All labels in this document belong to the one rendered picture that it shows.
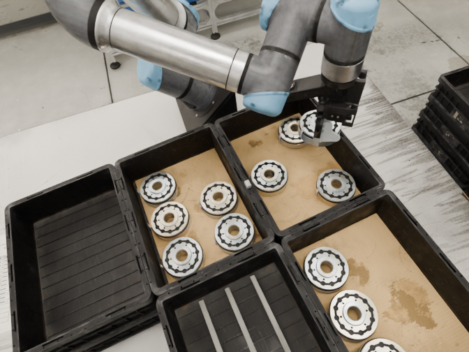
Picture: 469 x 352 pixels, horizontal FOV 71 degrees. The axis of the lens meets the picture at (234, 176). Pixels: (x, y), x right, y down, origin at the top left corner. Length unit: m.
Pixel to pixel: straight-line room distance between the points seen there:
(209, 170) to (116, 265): 0.36
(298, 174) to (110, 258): 0.56
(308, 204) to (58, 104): 2.22
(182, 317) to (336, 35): 0.68
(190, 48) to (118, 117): 0.84
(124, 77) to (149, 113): 1.38
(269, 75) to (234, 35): 2.28
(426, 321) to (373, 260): 0.16
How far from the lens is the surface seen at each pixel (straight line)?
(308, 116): 0.88
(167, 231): 0.89
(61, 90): 2.89
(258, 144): 1.02
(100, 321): 0.80
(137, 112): 1.40
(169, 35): 0.63
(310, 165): 0.98
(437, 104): 1.75
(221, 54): 0.60
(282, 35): 0.61
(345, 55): 0.63
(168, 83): 1.05
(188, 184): 0.97
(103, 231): 0.99
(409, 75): 2.61
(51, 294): 1.00
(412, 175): 1.20
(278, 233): 0.77
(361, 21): 0.60
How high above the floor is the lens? 1.65
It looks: 58 degrees down
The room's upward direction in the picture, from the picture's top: 10 degrees counter-clockwise
